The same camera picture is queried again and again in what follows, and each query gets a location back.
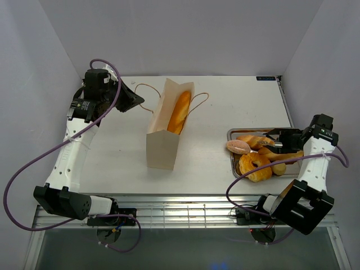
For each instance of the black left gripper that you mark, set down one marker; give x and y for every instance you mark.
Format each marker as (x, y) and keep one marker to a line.
(131, 99)

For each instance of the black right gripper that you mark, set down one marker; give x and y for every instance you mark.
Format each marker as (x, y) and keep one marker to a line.
(284, 133)

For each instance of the metal bread tongs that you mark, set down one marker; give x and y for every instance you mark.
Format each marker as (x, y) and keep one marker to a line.
(275, 148)

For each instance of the golden oval fake loaf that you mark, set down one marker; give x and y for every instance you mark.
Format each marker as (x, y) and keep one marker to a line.
(271, 156)

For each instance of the long baguette fake bread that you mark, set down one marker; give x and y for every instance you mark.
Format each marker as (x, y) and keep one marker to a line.
(179, 113)

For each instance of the beige paper bag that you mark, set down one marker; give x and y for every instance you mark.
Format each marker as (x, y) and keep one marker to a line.
(167, 123)

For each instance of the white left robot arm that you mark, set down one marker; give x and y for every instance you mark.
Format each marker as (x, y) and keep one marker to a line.
(60, 194)

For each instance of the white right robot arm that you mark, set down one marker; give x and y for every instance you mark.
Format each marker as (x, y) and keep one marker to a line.
(304, 202)

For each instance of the scored oval fake loaf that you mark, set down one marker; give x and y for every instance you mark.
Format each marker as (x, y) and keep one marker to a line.
(256, 142)

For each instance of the small round fake bun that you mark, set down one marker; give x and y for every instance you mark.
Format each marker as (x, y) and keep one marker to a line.
(278, 169)

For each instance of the pink sugared fake doughnut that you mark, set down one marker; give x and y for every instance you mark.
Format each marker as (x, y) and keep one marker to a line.
(238, 147)

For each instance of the metal baking tray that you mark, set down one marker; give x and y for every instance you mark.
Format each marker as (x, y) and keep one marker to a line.
(292, 170)

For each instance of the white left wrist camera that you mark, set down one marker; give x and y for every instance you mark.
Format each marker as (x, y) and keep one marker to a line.
(111, 74)

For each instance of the ring shaped fake bread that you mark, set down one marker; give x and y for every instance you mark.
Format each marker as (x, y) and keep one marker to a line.
(253, 161)

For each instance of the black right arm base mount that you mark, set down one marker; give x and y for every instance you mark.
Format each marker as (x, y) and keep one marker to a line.
(243, 217)

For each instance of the aluminium frame rail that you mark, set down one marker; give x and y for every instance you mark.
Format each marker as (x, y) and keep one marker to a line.
(183, 212)

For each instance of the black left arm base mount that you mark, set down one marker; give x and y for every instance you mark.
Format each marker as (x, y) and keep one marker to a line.
(115, 221)

